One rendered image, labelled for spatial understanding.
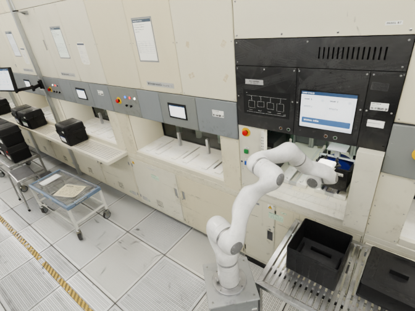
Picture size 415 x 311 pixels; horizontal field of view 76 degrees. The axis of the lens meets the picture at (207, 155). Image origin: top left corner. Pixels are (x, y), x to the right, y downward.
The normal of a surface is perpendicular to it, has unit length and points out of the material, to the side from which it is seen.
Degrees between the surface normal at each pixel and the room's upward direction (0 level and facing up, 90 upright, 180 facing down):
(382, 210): 90
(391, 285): 0
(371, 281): 0
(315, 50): 90
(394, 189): 90
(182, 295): 0
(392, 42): 90
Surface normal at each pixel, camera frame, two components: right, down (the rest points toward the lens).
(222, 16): -0.60, 0.45
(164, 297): -0.11, -0.87
